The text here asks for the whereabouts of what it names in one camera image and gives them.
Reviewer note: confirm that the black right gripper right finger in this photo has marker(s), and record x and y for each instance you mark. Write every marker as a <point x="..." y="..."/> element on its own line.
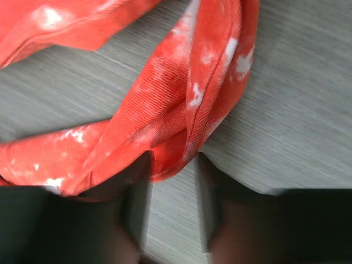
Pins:
<point x="234" y="218"/>

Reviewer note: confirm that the orange tie-dye trousers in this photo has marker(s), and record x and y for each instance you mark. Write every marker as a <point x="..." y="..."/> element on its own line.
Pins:
<point x="190" y="83"/>

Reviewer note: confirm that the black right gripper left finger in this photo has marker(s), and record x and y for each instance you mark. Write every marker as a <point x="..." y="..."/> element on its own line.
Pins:
<point x="132" y="184"/>

